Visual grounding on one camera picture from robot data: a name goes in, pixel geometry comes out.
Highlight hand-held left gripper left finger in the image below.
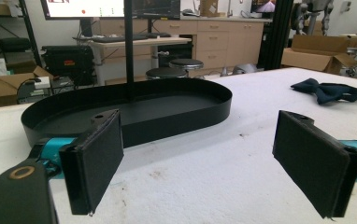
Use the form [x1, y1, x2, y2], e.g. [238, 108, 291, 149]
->
[58, 108, 125, 217]

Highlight black aluminium frame post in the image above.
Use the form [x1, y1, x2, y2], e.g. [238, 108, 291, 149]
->
[258, 0, 295, 71]

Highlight dark computer monitor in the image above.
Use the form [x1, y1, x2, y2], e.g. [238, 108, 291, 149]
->
[132, 0, 181, 21]

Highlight dark blue bow tie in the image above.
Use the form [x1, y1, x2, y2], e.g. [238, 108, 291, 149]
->
[290, 77, 357, 105]

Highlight round black stool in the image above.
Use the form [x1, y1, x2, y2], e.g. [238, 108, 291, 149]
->
[168, 58, 205, 72]
[145, 66, 189, 80]

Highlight black oval tray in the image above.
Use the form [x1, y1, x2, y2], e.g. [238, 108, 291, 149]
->
[21, 77, 233, 149]

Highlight wooden cabinet with drawers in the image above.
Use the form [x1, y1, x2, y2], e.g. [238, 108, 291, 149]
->
[92, 16, 273, 77]

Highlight black keyboard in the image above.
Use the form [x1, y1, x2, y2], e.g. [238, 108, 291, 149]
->
[91, 35, 149, 44]

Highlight white computer monitor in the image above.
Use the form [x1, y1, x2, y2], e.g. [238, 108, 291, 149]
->
[40, 0, 126, 21]

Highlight open cardboard box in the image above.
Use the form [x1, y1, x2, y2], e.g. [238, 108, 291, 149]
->
[280, 34, 357, 75]
[0, 65, 55, 109]

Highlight cardboard box on counter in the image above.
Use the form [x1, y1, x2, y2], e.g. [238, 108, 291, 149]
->
[199, 0, 221, 18]

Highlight black metal stand pole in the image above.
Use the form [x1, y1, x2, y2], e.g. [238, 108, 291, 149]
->
[123, 0, 136, 102]

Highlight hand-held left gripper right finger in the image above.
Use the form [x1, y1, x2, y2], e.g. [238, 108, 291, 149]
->
[272, 109, 357, 219]

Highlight grey robot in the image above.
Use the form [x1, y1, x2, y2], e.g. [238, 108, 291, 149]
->
[292, 0, 336, 35]

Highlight black equipment case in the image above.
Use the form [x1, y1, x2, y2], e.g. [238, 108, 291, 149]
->
[40, 45, 96, 87]

